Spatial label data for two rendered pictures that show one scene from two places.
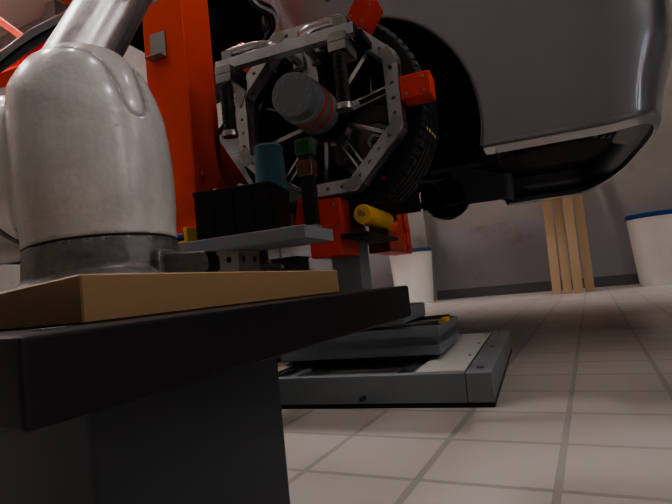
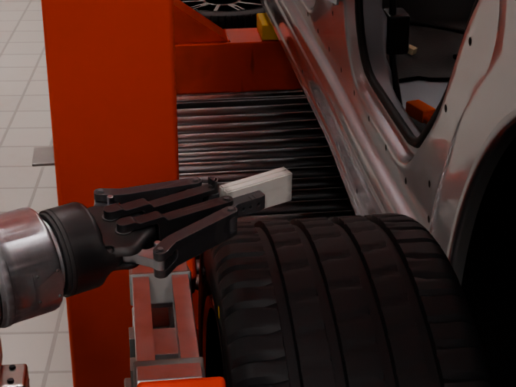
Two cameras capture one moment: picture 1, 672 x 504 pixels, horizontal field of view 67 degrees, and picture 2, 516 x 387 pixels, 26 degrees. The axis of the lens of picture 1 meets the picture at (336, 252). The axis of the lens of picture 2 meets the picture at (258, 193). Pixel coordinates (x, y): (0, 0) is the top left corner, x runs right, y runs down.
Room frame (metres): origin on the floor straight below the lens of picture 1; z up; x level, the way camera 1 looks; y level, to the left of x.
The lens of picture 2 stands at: (1.17, -0.87, 1.70)
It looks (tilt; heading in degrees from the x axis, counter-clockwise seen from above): 25 degrees down; 62
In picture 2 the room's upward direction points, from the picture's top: straight up
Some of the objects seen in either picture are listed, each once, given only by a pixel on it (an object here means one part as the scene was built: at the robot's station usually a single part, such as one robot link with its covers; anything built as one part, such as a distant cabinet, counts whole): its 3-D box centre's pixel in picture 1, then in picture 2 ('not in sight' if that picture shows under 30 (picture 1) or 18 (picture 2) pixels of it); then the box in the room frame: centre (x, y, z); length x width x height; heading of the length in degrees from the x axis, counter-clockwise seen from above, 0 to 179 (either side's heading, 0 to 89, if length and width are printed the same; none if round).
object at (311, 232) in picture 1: (241, 244); not in sight; (1.26, 0.23, 0.44); 0.43 x 0.17 x 0.03; 69
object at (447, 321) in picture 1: (372, 337); not in sight; (1.69, -0.09, 0.13); 0.50 x 0.36 x 0.10; 69
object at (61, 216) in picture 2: not in sight; (98, 240); (1.45, -0.07, 1.26); 0.09 x 0.08 x 0.07; 4
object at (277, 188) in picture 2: not in sight; (258, 194); (1.61, -0.06, 1.27); 0.07 x 0.01 x 0.03; 4
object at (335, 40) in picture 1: (341, 47); not in sight; (1.29, -0.07, 0.93); 0.09 x 0.05 x 0.05; 159
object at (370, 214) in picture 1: (374, 217); not in sight; (1.59, -0.13, 0.51); 0.29 x 0.06 x 0.06; 159
